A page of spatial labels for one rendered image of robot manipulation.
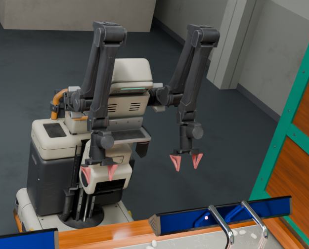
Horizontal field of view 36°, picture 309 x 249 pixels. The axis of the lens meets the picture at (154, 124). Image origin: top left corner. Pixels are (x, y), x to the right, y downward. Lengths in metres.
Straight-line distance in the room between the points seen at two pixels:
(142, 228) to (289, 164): 0.74
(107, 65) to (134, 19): 4.90
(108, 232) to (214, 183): 1.95
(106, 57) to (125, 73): 0.33
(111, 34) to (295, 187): 1.10
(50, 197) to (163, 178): 1.30
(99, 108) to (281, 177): 0.96
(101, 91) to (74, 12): 4.51
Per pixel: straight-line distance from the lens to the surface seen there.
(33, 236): 1.58
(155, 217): 1.72
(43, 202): 2.77
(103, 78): 1.84
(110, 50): 1.80
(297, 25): 5.05
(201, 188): 3.84
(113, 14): 6.54
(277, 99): 5.24
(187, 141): 2.15
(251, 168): 4.30
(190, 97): 2.09
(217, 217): 1.78
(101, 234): 2.10
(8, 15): 6.12
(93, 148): 1.96
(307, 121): 2.20
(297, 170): 2.27
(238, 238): 2.33
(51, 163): 2.62
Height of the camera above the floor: 2.20
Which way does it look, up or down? 29 degrees down
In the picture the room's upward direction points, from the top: 13 degrees clockwise
